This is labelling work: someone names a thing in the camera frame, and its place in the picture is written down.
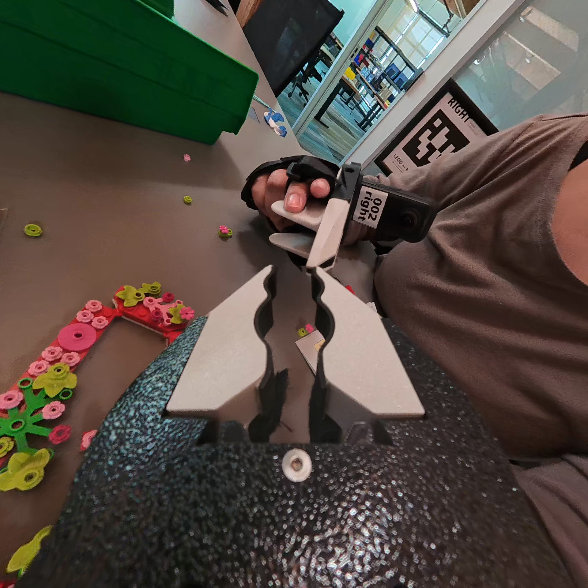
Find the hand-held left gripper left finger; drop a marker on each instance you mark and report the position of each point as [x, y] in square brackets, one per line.
[220, 363]

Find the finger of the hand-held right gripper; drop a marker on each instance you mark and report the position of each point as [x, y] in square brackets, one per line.
[328, 234]

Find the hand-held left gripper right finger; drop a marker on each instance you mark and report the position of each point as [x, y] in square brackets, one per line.
[367, 367]

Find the red lego heart frame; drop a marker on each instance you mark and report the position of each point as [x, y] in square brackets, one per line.
[76, 335]

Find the lego instruction booklet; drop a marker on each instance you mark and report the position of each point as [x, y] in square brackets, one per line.
[307, 353]

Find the blue and white lego pieces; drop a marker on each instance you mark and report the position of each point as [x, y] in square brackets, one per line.
[275, 121]

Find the person's right hand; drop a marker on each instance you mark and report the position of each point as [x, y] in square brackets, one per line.
[278, 188]

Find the magenta flower on lime stud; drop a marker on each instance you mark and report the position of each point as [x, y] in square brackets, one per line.
[306, 330]
[225, 232]

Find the black and white tag sign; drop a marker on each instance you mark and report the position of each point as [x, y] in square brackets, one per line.
[436, 133]

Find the shelving with storage bins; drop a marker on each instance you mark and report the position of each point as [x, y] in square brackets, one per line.
[386, 64]

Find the black office chair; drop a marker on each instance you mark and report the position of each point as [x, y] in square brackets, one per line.
[299, 85]

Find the black monitor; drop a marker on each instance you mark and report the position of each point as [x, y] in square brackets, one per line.
[294, 41]

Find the green plastic bin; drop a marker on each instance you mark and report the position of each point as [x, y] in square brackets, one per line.
[115, 69]

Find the black frame table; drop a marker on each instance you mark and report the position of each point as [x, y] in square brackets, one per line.
[353, 92]

